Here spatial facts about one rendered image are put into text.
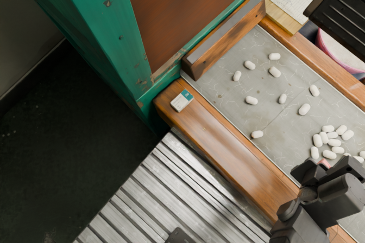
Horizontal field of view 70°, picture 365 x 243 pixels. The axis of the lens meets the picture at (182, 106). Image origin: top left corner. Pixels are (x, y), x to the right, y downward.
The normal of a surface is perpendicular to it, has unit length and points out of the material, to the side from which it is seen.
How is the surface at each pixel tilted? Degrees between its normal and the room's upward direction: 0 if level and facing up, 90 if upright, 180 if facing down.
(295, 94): 0
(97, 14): 90
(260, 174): 0
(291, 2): 0
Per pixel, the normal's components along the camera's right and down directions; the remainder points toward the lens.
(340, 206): -0.60, 0.28
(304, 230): 0.40, -0.52
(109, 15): 0.70, 0.69
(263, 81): 0.00, -0.25
